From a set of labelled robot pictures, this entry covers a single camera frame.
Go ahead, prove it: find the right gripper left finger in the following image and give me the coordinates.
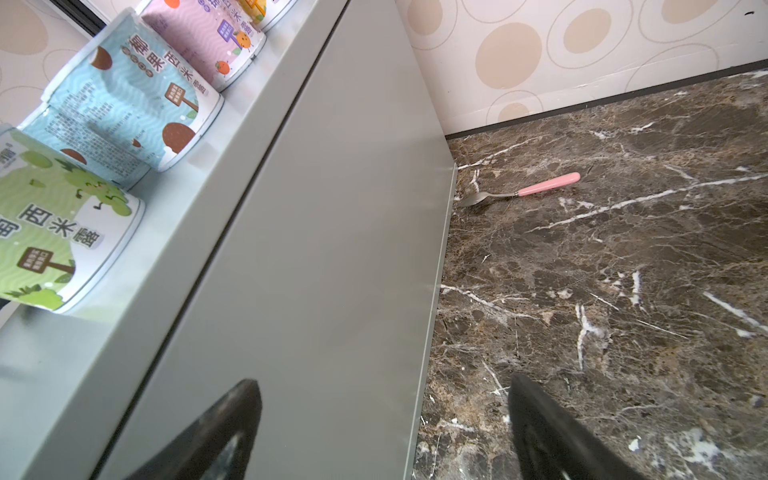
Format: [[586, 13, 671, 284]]
[[129, 379, 263, 479]]

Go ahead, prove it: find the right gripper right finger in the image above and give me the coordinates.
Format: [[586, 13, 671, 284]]
[[508, 373, 643, 479]]

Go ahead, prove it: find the white can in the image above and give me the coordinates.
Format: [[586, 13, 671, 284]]
[[17, 104, 151, 190]]

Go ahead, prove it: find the grey green can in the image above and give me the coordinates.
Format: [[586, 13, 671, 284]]
[[41, 7, 224, 172]]

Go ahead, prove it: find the pink can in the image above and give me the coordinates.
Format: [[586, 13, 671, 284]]
[[136, 0, 267, 92]]

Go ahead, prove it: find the grey metal cabinet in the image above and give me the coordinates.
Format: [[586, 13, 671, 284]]
[[1, 1, 456, 479]]

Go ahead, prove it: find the pink handled tool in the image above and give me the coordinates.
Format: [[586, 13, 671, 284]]
[[457, 172, 581, 208]]

